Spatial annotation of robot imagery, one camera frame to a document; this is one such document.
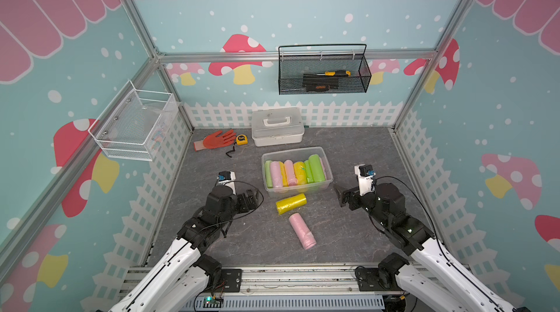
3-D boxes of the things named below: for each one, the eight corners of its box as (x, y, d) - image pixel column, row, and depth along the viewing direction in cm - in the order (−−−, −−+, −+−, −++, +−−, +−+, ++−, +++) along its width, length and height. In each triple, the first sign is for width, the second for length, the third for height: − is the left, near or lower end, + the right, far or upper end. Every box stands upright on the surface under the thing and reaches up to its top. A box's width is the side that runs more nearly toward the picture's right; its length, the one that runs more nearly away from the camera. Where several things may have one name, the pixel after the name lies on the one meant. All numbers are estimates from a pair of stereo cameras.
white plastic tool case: (252, 148, 115) (249, 130, 104) (256, 123, 126) (253, 106, 116) (302, 148, 115) (304, 131, 104) (301, 123, 126) (302, 106, 116)
